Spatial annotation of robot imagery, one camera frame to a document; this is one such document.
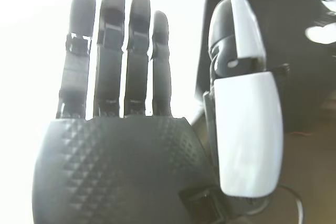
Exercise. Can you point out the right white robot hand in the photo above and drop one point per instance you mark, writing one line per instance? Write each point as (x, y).
(118, 161)

